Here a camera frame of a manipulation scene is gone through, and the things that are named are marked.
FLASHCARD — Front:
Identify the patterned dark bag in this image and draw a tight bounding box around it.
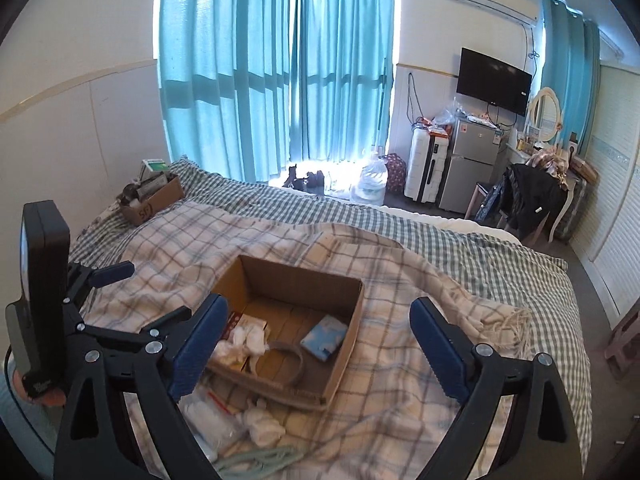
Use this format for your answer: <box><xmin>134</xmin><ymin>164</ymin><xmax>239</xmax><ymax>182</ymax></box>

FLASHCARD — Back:
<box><xmin>381</xmin><ymin>152</ymin><xmax>408</xmax><ymax>193</ymax></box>

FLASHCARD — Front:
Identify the red and white packet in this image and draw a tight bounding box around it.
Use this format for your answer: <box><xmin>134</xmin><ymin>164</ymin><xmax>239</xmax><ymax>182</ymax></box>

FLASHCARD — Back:
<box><xmin>225</xmin><ymin>311</ymin><xmax>273</xmax><ymax>341</ymax></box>

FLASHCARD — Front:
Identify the silver fridge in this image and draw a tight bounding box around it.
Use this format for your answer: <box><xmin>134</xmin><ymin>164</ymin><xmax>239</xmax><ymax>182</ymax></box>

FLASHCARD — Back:
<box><xmin>439</xmin><ymin>114</ymin><xmax>506</xmax><ymax>214</ymax></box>

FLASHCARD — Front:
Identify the crumpled white tissue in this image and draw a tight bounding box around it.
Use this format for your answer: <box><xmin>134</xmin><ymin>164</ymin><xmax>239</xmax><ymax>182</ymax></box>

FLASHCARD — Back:
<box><xmin>242</xmin><ymin>400</ymin><xmax>288</xmax><ymax>448</ymax></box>
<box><xmin>215</xmin><ymin>322</ymin><xmax>271</xmax><ymax>362</ymax></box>

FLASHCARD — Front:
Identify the white wardrobe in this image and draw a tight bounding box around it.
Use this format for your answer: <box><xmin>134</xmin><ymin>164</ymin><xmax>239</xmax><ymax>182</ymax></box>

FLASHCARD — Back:
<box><xmin>570</xmin><ymin>60</ymin><xmax>640</xmax><ymax>331</ymax></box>

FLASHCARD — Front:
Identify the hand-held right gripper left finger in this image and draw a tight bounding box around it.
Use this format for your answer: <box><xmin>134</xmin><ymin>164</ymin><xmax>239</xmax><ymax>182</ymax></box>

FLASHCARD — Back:
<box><xmin>52</xmin><ymin>294</ymin><xmax>230</xmax><ymax>480</ymax></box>

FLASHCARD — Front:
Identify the oval white mirror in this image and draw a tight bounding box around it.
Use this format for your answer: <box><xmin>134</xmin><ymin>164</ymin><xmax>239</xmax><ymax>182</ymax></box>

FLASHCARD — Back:
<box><xmin>527</xmin><ymin>86</ymin><xmax>563</xmax><ymax>146</ymax></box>

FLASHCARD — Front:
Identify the blue tissue packet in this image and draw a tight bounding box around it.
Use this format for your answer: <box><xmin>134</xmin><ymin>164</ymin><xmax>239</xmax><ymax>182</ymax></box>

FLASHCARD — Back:
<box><xmin>300</xmin><ymin>316</ymin><xmax>349</xmax><ymax>362</ymax></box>

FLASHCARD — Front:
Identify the grey headband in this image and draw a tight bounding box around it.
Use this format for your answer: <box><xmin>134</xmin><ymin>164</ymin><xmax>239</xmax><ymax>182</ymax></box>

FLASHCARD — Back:
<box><xmin>250</xmin><ymin>341</ymin><xmax>307</xmax><ymax>386</ymax></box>

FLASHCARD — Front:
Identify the white suitcase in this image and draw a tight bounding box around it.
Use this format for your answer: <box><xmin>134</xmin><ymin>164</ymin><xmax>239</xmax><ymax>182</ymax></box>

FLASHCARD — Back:
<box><xmin>404</xmin><ymin>127</ymin><xmax>453</xmax><ymax>204</ymax></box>

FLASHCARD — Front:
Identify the green and white carton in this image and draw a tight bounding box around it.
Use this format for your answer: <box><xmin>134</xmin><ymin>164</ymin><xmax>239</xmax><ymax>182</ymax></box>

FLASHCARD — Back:
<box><xmin>140</xmin><ymin>159</ymin><xmax>171</xmax><ymax>181</ymax></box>

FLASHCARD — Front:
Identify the clear plastic packet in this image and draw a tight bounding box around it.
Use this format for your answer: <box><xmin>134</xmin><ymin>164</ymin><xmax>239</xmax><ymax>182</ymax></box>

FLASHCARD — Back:
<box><xmin>177</xmin><ymin>385</ymin><xmax>248</xmax><ymax>461</ymax></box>

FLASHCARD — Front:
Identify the wooden chair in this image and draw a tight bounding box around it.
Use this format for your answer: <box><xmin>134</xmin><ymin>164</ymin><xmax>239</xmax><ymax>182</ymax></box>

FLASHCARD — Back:
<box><xmin>464</xmin><ymin>182</ymin><xmax>503</xmax><ymax>222</ymax></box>

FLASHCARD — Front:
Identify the plaid blanket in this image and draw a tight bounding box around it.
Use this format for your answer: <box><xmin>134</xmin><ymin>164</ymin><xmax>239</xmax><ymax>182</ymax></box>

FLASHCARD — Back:
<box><xmin>67</xmin><ymin>200</ymin><xmax>533</xmax><ymax>480</ymax></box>

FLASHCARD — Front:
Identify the pale green cord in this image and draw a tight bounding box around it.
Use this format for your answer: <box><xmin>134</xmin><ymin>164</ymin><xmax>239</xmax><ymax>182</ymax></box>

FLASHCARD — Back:
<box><xmin>215</xmin><ymin>445</ymin><xmax>306</xmax><ymax>480</ymax></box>

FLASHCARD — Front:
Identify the small cardboard box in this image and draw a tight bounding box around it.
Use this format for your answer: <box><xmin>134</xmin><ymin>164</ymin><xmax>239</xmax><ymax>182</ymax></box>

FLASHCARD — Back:
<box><xmin>119</xmin><ymin>174</ymin><xmax>186</xmax><ymax>227</ymax></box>

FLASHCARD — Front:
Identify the teal window curtain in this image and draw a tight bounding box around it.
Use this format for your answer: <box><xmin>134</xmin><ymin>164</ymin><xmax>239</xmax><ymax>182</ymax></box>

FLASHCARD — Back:
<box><xmin>290</xmin><ymin>0</ymin><xmax>401</xmax><ymax>162</ymax></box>
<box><xmin>157</xmin><ymin>0</ymin><xmax>301</xmax><ymax>183</ymax></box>
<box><xmin>537</xmin><ymin>0</ymin><xmax>601</xmax><ymax>151</ymax></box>

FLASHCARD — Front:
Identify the person's left hand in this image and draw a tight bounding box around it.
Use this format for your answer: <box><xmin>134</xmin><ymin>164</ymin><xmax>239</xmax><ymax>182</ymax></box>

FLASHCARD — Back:
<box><xmin>20</xmin><ymin>372</ymin><xmax>68</xmax><ymax>407</ymax></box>

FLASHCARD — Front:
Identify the clear water jug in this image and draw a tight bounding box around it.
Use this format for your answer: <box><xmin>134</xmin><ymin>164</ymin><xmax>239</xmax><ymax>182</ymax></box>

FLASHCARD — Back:
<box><xmin>351</xmin><ymin>149</ymin><xmax>390</xmax><ymax>206</ymax></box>

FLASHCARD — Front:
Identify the black jacket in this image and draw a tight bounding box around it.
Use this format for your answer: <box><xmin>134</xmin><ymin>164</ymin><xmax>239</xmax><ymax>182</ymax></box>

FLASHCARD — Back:
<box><xmin>500</xmin><ymin>164</ymin><xmax>568</xmax><ymax>241</ymax></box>

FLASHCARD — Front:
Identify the black wall television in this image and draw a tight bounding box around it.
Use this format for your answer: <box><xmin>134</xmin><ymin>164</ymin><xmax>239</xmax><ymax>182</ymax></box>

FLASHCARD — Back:
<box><xmin>456</xmin><ymin>47</ymin><xmax>533</xmax><ymax>117</ymax></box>

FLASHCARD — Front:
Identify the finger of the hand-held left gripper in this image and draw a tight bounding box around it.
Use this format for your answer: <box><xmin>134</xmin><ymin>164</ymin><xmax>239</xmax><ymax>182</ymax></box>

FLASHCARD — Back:
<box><xmin>67</xmin><ymin>260</ymin><xmax>136</xmax><ymax>307</ymax></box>
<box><xmin>75</xmin><ymin>307</ymin><xmax>193</xmax><ymax>350</ymax></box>

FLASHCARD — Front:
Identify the pink plastic stool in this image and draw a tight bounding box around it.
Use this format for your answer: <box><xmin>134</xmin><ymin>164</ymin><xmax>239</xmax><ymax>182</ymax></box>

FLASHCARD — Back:
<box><xmin>604</xmin><ymin>305</ymin><xmax>640</xmax><ymax>377</ymax></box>

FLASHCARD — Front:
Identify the clear plastic bag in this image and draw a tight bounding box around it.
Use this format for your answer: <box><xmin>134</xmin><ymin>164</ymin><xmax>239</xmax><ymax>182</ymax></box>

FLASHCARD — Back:
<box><xmin>432</xmin><ymin>97</ymin><xmax>476</xmax><ymax>128</ymax></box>

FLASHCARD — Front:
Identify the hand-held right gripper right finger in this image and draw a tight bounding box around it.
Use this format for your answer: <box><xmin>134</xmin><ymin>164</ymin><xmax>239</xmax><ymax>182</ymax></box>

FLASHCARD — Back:
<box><xmin>409</xmin><ymin>296</ymin><xmax>585</xmax><ymax>480</ymax></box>

